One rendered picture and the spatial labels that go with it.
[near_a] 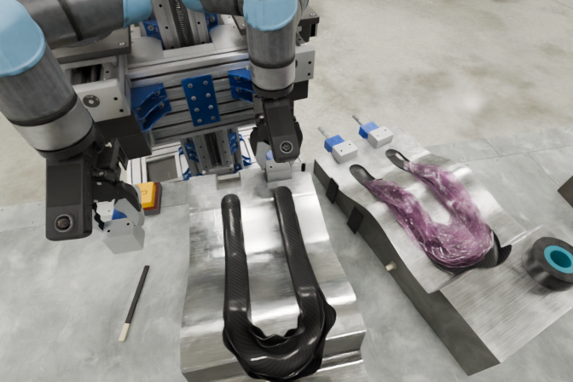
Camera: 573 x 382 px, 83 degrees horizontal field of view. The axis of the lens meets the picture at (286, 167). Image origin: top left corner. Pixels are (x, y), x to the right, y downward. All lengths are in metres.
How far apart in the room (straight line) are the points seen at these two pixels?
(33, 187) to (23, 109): 1.86
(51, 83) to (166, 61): 0.60
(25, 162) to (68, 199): 1.99
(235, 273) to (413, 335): 0.34
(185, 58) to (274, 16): 0.55
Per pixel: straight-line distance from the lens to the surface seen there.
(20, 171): 2.43
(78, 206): 0.49
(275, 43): 0.50
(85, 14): 0.52
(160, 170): 1.72
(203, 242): 0.64
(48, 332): 0.78
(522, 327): 0.65
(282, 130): 0.56
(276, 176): 0.69
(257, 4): 0.48
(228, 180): 0.74
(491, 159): 1.01
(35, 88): 0.43
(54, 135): 0.46
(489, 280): 0.65
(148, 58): 1.04
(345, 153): 0.77
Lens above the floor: 1.43
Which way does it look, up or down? 49 degrees down
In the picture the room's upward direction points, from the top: straight up
